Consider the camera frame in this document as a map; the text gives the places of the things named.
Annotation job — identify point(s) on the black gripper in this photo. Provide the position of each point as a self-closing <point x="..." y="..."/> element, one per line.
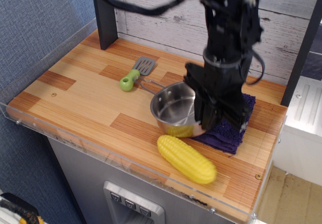
<point x="219" y="85"/>

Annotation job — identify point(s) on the stainless steel saucepan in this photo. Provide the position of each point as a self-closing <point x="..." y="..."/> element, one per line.
<point x="173" y="108"/>

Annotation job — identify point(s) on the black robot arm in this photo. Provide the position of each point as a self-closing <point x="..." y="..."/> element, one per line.
<point x="233" y="28"/>

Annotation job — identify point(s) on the dark blue folded cloth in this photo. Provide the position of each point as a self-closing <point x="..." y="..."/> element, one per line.
<point x="223" y="137"/>

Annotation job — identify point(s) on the yellow plastic corn cob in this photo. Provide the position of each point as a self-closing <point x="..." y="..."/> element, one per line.
<point x="186" y="159"/>

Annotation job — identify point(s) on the white ribbed side counter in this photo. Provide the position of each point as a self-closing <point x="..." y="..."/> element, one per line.
<point x="298" y="150"/>

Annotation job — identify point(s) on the silver dispenser button panel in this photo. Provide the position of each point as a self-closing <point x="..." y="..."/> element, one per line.
<point x="122" y="203"/>

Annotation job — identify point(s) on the grey toy cabinet front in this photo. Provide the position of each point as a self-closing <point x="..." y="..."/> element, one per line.
<point x="86" y="176"/>

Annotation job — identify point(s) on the yellow toy bottom left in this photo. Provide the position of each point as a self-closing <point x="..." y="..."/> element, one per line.
<point x="27" y="217"/>

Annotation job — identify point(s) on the dark right upright post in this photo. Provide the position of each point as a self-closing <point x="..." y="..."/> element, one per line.
<point x="303" y="53"/>

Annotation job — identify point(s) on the dark upright post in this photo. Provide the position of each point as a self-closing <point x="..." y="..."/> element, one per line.
<point x="106" y="23"/>
<point x="303" y="53"/>

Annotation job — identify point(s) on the green handled grey spatula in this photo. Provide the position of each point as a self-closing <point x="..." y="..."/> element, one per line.
<point x="142" y="67"/>

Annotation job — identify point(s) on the dark left upright post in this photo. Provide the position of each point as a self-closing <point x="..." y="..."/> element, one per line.
<point x="106" y="23"/>

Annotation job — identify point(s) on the clear acrylic guard rail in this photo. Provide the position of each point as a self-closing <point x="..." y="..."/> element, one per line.
<point x="57" y="81"/>

